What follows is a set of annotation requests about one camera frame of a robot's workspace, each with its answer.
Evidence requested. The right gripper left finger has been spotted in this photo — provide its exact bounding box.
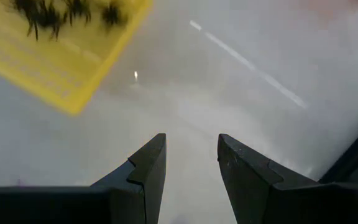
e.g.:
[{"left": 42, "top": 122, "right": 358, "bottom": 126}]
[{"left": 90, "top": 133, "right": 167, "bottom": 224}]

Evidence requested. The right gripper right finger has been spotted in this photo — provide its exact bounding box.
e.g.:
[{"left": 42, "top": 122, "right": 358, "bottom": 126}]
[{"left": 217, "top": 133, "right": 319, "bottom": 224}]

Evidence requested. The yellow plastic basket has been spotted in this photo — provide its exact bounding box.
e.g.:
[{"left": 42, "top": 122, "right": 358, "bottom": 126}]
[{"left": 0, "top": 0, "right": 154, "bottom": 116}]

